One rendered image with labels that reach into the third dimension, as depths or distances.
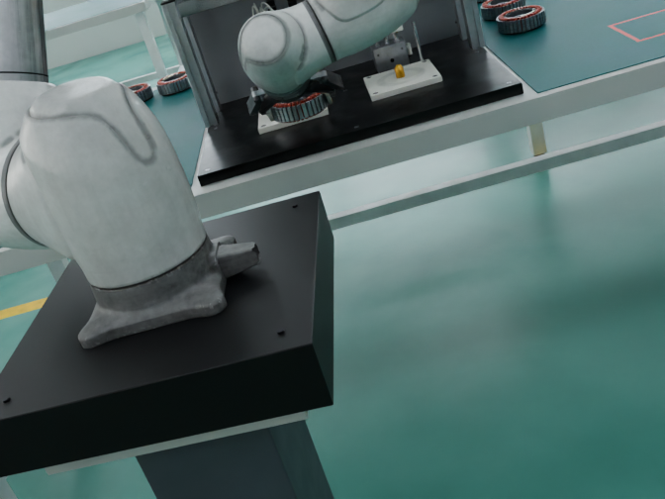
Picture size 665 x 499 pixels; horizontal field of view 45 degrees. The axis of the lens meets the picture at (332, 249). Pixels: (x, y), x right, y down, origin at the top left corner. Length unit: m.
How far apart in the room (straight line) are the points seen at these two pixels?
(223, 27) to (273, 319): 1.18
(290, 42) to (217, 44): 0.80
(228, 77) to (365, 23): 0.81
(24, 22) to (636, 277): 1.74
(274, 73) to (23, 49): 0.34
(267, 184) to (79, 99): 0.67
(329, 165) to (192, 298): 0.63
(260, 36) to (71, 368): 0.53
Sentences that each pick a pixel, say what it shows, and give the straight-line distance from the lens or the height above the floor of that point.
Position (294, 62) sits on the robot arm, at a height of 0.99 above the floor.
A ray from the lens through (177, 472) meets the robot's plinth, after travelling 1.08.
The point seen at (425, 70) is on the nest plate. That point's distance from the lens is 1.74.
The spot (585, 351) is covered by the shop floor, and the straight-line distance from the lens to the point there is 2.08.
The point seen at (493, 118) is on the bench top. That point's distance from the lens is 1.53.
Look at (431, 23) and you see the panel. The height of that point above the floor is 0.81.
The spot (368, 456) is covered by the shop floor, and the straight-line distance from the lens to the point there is 1.92.
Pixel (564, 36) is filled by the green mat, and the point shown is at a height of 0.75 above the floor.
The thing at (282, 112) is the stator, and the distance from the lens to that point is 1.53.
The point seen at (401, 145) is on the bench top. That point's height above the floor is 0.73.
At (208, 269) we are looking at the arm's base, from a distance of 0.97.
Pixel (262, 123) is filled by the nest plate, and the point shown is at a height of 0.78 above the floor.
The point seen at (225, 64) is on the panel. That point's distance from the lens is 1.97.
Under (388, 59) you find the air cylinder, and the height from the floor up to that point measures 0.79.
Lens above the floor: 1.27
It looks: 27 degrees down
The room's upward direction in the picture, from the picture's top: 17 degrees counter-clockwise
